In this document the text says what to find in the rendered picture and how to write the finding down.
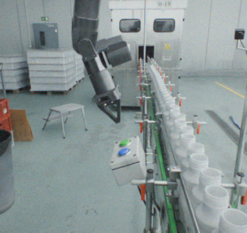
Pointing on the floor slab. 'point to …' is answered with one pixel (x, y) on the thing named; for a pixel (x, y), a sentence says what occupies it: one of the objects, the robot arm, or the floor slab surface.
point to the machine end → (158, 21)
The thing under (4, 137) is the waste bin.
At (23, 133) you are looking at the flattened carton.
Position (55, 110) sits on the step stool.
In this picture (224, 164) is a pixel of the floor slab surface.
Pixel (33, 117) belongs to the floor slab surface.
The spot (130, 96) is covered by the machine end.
